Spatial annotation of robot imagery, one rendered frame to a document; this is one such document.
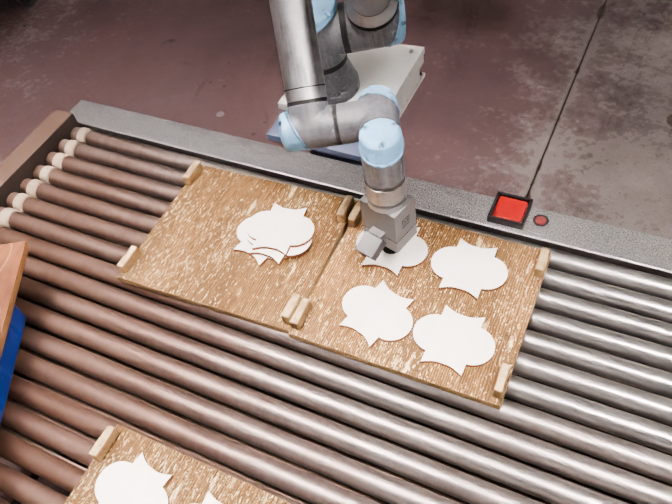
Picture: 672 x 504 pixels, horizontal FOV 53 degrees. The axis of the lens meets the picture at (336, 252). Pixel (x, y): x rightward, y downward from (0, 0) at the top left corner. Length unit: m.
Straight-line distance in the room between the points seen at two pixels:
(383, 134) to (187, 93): 2.43
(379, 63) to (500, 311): 0.79
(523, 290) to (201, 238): 0.68
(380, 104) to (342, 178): 0.36
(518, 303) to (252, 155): 0.74
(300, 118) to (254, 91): 2.16
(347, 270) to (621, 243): 0.55
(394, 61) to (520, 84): 1.52
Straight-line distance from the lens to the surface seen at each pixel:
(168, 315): 1.40
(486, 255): 1.35
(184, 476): 1.21
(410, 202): 1.25
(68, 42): 4.22
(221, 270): 1.41
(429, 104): 3.14
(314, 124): 1.23
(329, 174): 1.56
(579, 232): 1.44
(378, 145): 1.12
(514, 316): 1.28
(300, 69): 1.23
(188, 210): 1.55
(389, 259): 1.34
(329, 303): 1.31
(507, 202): 1.46
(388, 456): 1.17
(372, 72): 1.77
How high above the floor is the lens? 2.01
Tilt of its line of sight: 51 degrees down
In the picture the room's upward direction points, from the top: 12 degrees counter-clockwise
